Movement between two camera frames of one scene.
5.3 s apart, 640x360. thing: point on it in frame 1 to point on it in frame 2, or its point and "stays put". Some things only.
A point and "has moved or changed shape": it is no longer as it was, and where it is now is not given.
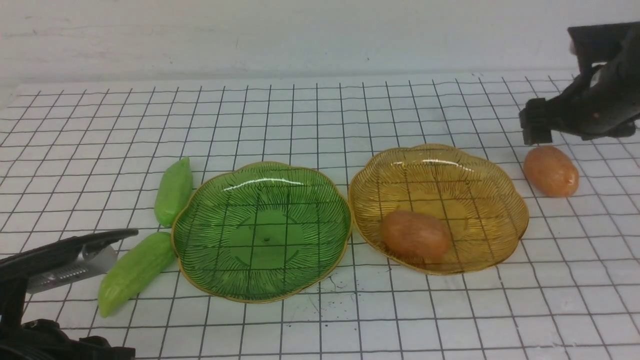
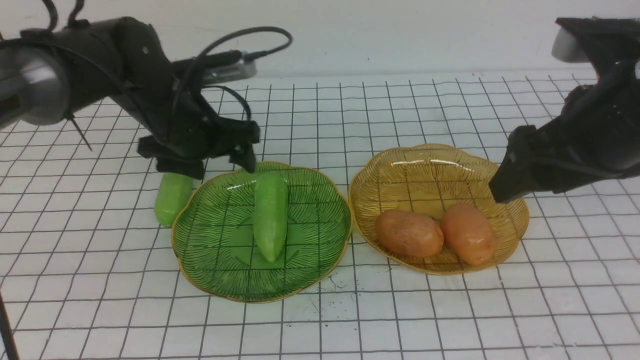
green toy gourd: [131, 272] to [270, 207]
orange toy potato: [550, 172] has moved or changed shape
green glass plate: [260, 232] stays put
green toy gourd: [174, 191] stays put
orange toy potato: [415, 234] stays put
